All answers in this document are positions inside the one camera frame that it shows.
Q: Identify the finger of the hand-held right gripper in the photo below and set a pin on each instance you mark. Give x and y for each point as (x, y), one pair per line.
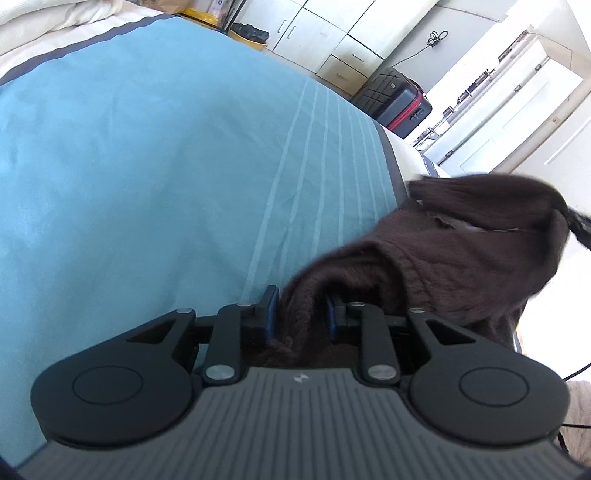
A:
(581, 228)

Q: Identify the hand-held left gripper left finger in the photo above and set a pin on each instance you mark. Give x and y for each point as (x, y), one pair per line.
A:
(271, 318)

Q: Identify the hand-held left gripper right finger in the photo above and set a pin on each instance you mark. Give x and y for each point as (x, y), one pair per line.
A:
(329, 321)

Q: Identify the brown knitted sweater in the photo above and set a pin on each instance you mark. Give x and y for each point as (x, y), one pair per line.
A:
(452, 258)

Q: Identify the white shelf rack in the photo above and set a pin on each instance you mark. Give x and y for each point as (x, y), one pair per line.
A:
(508, 101)

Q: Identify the black suitcase with red stripe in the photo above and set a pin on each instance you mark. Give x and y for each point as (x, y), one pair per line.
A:
(397, 99)

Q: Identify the yellow bin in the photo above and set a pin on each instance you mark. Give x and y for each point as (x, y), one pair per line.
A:
(251, 39)

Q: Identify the white cabinets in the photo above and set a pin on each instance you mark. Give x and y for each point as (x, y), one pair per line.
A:
(332, 32)

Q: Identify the yellow bags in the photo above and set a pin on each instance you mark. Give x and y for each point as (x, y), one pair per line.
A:
(203, 14)

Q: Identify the small cardboard box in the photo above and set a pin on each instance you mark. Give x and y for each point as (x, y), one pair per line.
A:
(168, 4)

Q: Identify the cream crumpled duvet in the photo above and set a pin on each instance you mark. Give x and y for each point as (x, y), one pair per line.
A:
(51, 16)

